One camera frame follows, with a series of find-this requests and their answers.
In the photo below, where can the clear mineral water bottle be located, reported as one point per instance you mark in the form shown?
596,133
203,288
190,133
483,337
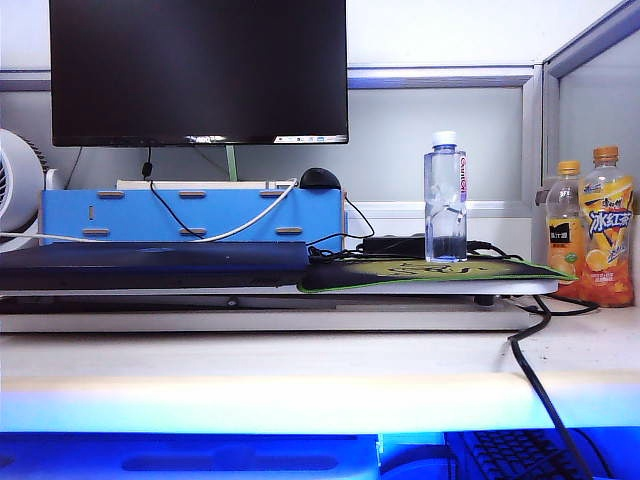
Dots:
445,200

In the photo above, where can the small orange juice bottle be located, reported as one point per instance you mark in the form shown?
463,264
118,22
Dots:
565,235

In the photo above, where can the large iced tea bottle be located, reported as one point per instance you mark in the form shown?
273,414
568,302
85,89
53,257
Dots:
607,235

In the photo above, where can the black computer mouse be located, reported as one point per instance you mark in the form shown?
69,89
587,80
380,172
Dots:
319,178

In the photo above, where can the black power adapter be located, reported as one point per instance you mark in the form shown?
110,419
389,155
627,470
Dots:
395,243

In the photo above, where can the white desk riser platform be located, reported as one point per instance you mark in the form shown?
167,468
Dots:
280,315

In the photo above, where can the blue plastic monitor stand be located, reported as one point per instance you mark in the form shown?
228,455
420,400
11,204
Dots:
225,212

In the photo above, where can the white box behind organizer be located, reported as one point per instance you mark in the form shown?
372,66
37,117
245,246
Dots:
210,183

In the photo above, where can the black green-edged mouse pad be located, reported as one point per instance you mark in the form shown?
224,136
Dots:
480,272

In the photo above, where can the dark blue flat board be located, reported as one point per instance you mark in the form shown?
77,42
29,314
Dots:
150,262

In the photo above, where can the black computer monitor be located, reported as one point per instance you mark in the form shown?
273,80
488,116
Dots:
200,70

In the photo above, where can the blue plastic panel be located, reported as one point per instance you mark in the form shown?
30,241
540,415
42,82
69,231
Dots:
190,457

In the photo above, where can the black keyboard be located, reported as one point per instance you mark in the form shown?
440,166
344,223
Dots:
520,452

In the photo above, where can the white desk fan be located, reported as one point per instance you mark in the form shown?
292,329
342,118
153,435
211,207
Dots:
17,185

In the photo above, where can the green monitor stand post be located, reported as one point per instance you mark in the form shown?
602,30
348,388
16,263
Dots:
231,162

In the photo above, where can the grey cubicle partition frame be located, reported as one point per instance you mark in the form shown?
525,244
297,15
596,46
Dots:
450,76

